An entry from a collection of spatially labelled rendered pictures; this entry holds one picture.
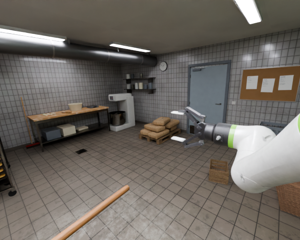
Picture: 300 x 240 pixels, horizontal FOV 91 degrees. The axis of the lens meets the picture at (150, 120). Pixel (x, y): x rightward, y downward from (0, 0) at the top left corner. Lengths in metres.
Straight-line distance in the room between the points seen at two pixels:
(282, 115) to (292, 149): 4.02
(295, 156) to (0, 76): 5.45
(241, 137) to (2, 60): 5.39
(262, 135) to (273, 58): 3.74
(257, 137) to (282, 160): 0.24
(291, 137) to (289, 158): 0.04
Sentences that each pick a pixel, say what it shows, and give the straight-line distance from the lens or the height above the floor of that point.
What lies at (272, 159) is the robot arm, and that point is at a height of 1.54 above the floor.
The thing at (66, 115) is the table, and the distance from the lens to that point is 4.91.
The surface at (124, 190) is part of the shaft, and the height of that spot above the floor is 1.20.
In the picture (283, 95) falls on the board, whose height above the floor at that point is 1.31.
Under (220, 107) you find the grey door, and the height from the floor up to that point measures 0.95.
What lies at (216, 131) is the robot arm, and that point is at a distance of 0.63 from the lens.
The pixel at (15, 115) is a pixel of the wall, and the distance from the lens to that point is 5.47.
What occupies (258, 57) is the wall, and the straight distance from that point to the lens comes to 4.32.
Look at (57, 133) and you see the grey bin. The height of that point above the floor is 0.38.
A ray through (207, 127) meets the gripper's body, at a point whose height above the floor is 1.51.
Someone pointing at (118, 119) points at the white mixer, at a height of 0.45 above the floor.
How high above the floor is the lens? 1.71
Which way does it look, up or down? 15 degrees down
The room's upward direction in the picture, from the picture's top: 2 degrees counter-clockwise
